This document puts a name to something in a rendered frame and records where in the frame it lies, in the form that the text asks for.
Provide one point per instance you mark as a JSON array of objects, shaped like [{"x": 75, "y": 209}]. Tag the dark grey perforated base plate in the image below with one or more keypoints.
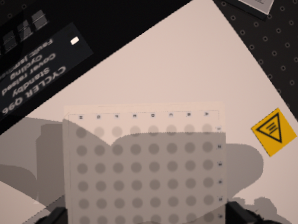
[{"x": 273, "y": 41}]

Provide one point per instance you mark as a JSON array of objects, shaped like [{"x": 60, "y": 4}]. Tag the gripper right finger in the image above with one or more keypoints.
[{"x": 236, "y": 214}]

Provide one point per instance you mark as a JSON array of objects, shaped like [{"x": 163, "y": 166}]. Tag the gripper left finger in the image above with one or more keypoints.
[{"x": 58, "y": 216}]

